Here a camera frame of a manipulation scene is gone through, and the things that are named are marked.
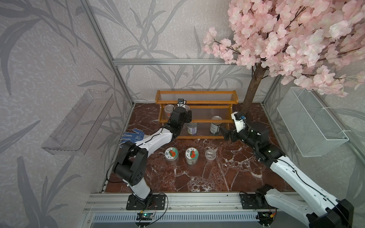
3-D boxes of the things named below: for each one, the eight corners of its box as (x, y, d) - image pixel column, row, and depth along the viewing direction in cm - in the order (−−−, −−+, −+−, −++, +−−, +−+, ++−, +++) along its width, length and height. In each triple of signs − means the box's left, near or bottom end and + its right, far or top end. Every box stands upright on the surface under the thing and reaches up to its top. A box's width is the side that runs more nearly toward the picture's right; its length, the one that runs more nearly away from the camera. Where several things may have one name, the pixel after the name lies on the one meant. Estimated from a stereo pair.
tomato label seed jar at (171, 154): (165, 164, 88) (163, 158, 82) (167, 152, 93) (165, 146, 87) (178, 164, 88) (177, 158, 82) (179, 152, 93) (178, 146, 87)
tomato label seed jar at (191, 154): (185, 165, 88) (184, 160, 81) (185, 153, 94) (185, 147, 87) (198, 165, 88) (199, 160, 81) (198, 153, 94) (198, 147, 87)
